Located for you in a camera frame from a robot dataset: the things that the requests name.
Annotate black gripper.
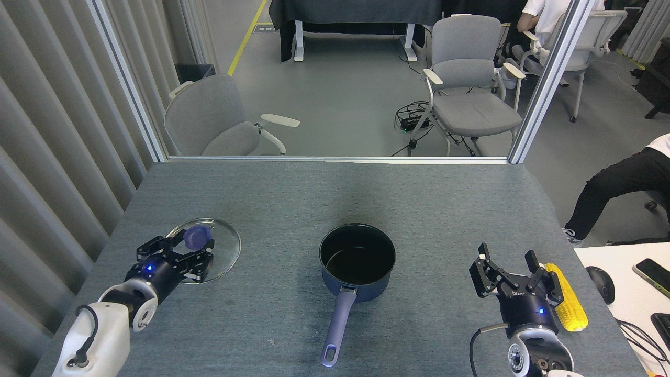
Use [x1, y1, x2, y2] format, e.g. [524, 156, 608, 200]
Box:
[468, 242, 565, 331]
[125, 236, 215, 305]

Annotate glass pot lid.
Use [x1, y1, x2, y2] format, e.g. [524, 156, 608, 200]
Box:
[166, 218, 242, 285]

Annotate yellow corn cob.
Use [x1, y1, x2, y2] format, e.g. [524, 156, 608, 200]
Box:
[544, 263, 589, 332]

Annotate black computer mouse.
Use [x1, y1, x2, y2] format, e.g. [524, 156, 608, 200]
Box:
[586, 266, 616, 305]

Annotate white side table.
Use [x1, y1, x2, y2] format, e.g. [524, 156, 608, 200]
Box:
[574, 242, 670, 377]

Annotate smartphone with green case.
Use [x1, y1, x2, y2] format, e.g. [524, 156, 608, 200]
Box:
[632, 258, 670, 299]

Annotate grey chair with white armrests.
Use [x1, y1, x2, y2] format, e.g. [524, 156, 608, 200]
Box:
[164, 73, 301, 157]
[407, 15, 526, 157]

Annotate person in black trousers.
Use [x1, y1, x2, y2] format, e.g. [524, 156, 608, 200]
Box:
[562, 132, 670, 248]

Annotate black flat device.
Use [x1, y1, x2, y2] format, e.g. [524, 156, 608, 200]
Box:
[651, 313, 670, 351]

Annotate black office chair base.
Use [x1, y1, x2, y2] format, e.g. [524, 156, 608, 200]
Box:
[643, 191, 670, 216]

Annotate black box on floor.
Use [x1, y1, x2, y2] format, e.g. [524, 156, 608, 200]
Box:
[175, 63, 216, 84]

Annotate black power strip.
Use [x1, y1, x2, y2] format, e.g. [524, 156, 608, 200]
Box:
[399, 116, 433, 132]

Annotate black furniture piece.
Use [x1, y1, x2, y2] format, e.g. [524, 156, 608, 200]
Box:
[631, 37, 670, 120]

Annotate grey mesh-back office chair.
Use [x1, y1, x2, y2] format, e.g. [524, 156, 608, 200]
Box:
[510, 9, 628, 123]

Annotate person seated on chair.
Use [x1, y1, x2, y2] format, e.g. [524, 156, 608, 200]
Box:
[495, 0, 607, 90]

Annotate black-draped desk, white legs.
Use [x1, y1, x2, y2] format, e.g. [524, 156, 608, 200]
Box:
[269, 0, 445, 63]

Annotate black cable on robot arm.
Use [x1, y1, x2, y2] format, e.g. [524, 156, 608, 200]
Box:
[469, 322, 509, 377]

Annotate black cables on white table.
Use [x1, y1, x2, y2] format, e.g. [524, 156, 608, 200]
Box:
[617, 318, 670, 365]

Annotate blue saucepan with long handle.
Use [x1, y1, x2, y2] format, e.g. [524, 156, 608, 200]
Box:
[319, 224, 396, 368]

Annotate silver frame post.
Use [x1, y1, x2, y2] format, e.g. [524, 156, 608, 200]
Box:
[86, 0, 169, 162]
[508, 0, 595, 164]

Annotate silver frame crossbar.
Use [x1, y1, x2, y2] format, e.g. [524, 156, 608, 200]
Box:
[166, 156, 511, 164]

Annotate black floor cables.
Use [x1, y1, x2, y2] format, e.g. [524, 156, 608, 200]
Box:
[392, 101, 477, 157]

